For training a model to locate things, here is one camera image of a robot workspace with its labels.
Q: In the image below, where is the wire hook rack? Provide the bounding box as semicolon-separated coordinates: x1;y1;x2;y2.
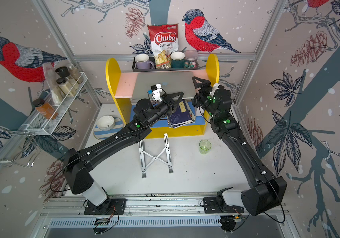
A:
0;129;42;168

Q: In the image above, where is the clear spice jar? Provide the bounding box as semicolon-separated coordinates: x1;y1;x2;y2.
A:
67;63;83;84

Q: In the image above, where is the black tray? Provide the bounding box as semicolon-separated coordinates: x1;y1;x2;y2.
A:
132;59;200;72

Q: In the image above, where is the orange spice jar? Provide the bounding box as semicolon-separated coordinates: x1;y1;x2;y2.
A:
33;98;58;120

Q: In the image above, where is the white wire spice rack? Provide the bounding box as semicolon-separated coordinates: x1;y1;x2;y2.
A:
20;71;89;136

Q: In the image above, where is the white bowl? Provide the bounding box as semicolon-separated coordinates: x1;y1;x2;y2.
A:
96;116;115;131

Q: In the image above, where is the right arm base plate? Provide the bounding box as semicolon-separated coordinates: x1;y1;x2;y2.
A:
200;196;244;214

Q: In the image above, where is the blue striped plate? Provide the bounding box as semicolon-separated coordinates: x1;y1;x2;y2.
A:
93;117;124;140

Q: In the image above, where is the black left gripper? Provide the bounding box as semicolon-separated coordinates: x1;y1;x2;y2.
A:
145;91;182;128

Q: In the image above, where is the beige spice jar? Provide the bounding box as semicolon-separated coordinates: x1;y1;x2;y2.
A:
56;78;76;97

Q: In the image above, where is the red chuba chips bag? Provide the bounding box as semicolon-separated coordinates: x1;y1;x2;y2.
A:
148;24;179;69

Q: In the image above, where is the black lid spice jar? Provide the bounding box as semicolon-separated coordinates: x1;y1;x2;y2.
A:
55;66;79;90

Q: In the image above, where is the silver laptop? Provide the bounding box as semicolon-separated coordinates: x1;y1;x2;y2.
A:
131;71;196;101

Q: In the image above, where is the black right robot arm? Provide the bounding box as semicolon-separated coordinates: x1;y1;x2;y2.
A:
192;76;287;216

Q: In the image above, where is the green glass cup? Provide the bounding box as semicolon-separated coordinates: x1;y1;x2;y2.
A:
199;139;212;154

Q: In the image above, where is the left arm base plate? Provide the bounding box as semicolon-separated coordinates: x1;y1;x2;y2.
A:
84;198;127;215

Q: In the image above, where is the yellow pink blue shelf unit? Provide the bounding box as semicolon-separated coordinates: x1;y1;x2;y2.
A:
105;54;220;139

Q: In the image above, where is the pink lidded jar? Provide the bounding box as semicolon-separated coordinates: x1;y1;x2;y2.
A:
184;50;198;69

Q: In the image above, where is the folding metal laptop stand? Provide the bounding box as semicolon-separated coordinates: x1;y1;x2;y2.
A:
137;133;174;179

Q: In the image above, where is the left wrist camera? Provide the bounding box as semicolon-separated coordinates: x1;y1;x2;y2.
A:
148;84;163;104

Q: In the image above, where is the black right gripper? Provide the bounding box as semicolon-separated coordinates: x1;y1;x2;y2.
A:
190;77;218;121

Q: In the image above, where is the navy blue book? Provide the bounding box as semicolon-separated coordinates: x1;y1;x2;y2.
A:
169;100;195;129

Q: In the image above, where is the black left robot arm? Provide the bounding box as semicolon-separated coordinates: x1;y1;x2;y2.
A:
63;92;183;206

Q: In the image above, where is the purple mug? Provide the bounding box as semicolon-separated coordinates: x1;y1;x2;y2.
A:
135;54;155;69

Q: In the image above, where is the green mug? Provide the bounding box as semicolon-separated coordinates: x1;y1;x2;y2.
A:
170;52;185;69

